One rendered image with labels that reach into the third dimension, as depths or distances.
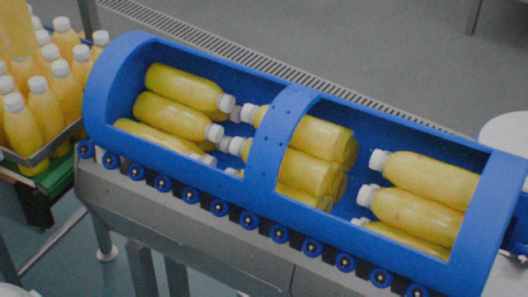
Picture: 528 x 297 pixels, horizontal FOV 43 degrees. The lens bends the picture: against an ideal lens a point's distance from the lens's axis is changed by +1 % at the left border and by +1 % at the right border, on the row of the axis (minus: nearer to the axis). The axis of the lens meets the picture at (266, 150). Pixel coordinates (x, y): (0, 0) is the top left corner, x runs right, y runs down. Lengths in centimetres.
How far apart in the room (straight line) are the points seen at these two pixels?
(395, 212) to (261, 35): 261
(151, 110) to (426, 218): 65
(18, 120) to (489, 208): 101
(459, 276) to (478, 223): 10
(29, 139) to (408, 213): 87
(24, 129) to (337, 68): 219
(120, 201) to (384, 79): 209
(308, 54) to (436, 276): 249
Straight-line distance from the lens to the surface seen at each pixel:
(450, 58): 367
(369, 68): 351
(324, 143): 126
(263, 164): 124
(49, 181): 167
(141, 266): 187
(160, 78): 151
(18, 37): 159
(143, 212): 159
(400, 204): 122
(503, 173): 119
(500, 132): 159
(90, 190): 167
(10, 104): 157
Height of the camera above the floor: 202
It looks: 43 degrees down
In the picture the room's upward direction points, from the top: straight up
